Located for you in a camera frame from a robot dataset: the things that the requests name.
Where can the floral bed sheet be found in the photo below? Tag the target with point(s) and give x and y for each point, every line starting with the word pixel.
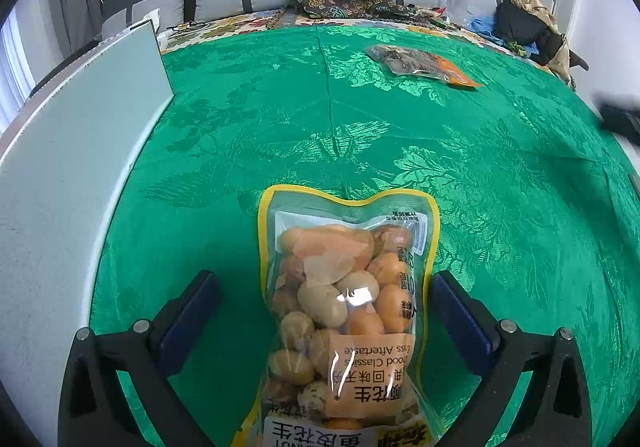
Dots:
pixel 248 47

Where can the pile of clothes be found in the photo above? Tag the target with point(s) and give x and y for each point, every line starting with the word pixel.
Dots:
pixel 528 23

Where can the yellow peanut snack bag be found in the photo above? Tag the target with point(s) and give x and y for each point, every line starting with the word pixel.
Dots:
pixel 346 281

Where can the grey headboard cushion left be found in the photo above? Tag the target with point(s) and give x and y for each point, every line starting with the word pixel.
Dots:
pixel 120 14

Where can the blue cloth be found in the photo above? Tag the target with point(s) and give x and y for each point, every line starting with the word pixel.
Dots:
pixel 484 26

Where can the green embroidered bedspread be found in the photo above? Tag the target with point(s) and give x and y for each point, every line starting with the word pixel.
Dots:
pixel 538 218

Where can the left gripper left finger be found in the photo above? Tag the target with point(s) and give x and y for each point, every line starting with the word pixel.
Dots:
pixel 94 410

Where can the orange brown snack pouch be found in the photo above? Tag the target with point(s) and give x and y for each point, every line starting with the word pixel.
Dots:
pixel 409 62

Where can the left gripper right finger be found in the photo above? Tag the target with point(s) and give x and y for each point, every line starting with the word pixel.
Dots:
pixel 555 409

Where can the white storage box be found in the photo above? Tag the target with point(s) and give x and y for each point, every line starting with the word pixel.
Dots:
pixel 64 162

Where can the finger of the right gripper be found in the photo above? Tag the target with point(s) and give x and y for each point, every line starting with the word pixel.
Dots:
pixel 620 117

